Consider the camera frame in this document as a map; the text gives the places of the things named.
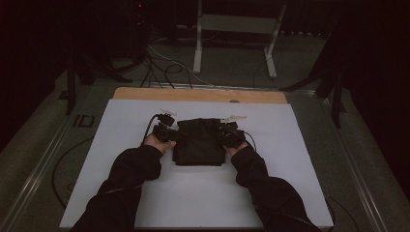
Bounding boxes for person's left hand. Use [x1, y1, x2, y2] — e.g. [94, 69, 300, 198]
[143, 132, 178, 156]

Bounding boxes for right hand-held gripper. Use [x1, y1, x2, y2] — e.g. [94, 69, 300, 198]
[219, 114, 248, 149]

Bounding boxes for dark equipment with red light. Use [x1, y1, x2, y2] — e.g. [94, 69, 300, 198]
[127, 0, 151, 63]

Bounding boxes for black shorts with blue print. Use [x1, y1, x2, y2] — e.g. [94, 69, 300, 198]
[171, 117, 227, 167]

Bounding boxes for person's right hand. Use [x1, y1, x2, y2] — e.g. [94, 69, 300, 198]
[223, 141, 250, 158]

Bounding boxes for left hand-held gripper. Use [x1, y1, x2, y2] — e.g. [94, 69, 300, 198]
[152, 108, 179, 145]

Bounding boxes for thin black floor cable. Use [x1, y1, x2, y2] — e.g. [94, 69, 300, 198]
[51, 136, 95, 210]

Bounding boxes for white metal stand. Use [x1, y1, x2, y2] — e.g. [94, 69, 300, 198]
[192, 0, 288, 80]

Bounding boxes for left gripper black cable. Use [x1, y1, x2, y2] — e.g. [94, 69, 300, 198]
[140, 113, 161, 145]

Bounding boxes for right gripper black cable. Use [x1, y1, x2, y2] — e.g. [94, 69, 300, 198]
[243, 130, 258, 153]

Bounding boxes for black floor cables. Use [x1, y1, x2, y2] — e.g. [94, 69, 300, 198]
[140, 47, 195, 90]

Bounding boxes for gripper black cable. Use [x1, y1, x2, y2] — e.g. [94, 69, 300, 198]
[140, 113, 161, 145]
[243, 130, 258, 153]

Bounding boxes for white table cover board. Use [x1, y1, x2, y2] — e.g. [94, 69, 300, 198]
[59, 98, 335, 230]

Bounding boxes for black tripod stand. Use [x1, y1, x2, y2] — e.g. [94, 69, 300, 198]
[59, 53, 133, 116]
[279, 32, 348, 129]

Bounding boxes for aluminium floor rail frame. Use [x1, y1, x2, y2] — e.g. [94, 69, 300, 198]
[0, 80, 392, 232]

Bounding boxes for white floor cable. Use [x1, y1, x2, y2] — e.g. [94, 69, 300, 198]
[147, 43, 215, 88]

